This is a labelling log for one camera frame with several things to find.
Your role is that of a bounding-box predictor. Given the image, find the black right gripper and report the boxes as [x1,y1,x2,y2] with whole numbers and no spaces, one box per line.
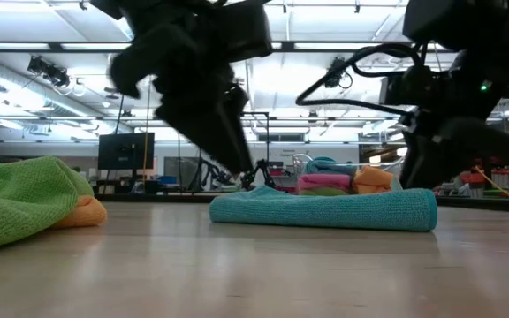
[395,65,509,191]

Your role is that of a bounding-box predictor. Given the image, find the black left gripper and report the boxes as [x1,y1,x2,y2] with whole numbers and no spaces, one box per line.
[155,65,256,177]

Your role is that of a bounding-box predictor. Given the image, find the orange microfiber towel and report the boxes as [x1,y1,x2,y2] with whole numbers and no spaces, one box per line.
[50,194,108,230]
[353,165,396,195]

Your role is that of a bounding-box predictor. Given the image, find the blue microfiber towel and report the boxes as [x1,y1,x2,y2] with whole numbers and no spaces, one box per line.
[208,184,439,233]
[304,155,358,176]

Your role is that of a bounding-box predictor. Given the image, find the green microfiber towel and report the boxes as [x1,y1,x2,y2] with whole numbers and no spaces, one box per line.
[300,186,349,197]
[0,155,95,255]

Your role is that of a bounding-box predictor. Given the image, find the black shelf table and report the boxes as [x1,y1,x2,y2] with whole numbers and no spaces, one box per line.
[460,158,509,195]

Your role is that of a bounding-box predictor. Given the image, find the clear plastic bin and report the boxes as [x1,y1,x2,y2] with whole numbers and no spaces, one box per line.
[292,152,408,195]

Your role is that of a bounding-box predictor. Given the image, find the black ceiling device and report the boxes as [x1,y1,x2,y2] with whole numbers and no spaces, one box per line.
[26,54,72,88]
[324,56,353,89]

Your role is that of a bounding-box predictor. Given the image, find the black rig frame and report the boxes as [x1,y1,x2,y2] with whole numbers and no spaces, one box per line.
[240,110,271,163]

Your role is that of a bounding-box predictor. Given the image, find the yellow hanging cable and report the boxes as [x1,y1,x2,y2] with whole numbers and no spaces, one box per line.
[473,165,509,200]

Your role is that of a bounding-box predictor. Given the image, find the black hanging cable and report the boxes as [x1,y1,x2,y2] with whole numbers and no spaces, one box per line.
[113,95,125,135]

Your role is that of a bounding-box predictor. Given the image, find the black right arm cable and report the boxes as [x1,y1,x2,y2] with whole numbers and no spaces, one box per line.
[295,42,423,118]

